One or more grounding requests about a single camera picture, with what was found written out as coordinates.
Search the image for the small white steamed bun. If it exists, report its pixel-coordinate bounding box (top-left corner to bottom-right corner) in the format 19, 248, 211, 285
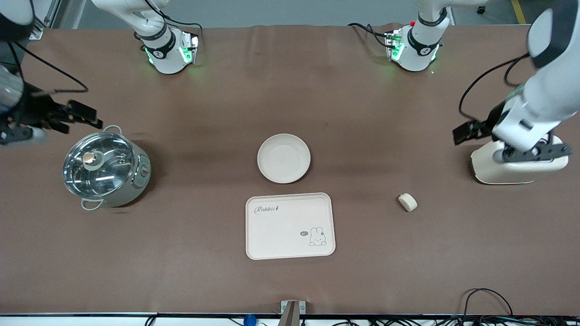
398, 193, 418, 212

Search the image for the round cream plate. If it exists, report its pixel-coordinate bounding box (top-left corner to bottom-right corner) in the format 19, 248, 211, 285
257, 133, 312, 184

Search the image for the cream rabbit print tray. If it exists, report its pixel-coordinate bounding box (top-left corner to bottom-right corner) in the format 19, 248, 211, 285
245, 192, 336, 261

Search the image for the cream two-slot toaster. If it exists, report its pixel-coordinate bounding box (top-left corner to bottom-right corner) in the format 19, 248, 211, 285
470, 134, 569, 185

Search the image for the glass pot lid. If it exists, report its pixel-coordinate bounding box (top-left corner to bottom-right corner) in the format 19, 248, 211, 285
63, 133, 136, 198

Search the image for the steel electric cooking pot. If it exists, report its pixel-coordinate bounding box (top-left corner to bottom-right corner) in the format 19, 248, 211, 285
63, 125, 152, 211

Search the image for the brown table cover cloth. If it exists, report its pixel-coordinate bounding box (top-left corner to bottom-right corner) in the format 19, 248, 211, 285
0, 23, 580, 316

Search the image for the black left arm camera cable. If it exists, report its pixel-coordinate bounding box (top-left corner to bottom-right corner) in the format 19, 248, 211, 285
459, 53, 531, 122

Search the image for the aluminium frame post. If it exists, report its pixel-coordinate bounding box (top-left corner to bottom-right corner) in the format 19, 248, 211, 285
29, 0, 64, 40

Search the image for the black right base cable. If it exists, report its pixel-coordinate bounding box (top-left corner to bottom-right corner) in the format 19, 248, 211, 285
161, 14, 203, 46

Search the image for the black base cable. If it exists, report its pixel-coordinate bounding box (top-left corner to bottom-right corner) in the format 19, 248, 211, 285
161, 14, 203, 46
348, 22, 391, 48

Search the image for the black left base cable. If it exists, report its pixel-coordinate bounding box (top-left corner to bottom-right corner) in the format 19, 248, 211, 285
348, 22, 391, 48

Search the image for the black looped cable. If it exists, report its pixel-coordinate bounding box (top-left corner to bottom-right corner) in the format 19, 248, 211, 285
462, 288, 513, 320

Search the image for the black cable bundle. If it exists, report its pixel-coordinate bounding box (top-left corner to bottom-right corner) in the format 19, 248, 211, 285
317, 316, 580, 326

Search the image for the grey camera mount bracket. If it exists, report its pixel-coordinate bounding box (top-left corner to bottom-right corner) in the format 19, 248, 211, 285
280, 300, 307, 326

